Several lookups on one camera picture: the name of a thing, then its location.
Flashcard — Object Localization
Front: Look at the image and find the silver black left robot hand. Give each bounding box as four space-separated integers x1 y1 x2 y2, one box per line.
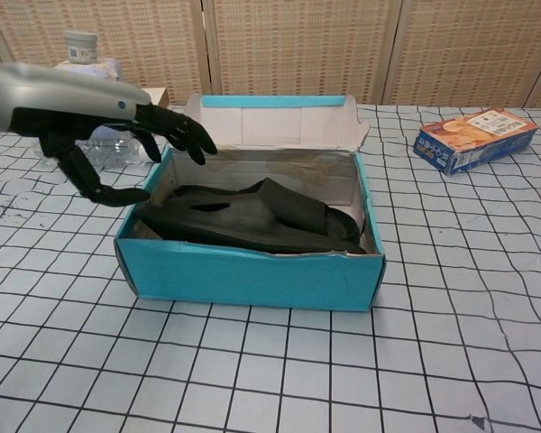
0 62 218 207

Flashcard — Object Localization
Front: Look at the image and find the black rubber slipper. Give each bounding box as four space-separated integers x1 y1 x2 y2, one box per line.
175 177 362 243
133 189 366 254

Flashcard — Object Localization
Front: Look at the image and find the teal cardboard shoe box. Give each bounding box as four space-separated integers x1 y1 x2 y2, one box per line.
114 93 387 312

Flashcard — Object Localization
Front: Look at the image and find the clear plastic water bottle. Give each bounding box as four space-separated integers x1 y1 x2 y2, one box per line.
74 134 150 170

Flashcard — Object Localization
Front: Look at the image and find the beige flat cardboard box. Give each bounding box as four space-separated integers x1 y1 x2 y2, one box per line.
148 87 170 109

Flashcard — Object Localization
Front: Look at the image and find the woven folding screen panel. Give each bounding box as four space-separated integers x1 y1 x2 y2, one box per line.
387 0 541 109
205 0 405 107
0 0 208 109

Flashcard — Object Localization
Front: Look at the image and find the blue orange snack box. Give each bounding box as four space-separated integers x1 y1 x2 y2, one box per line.
413 107 538 176

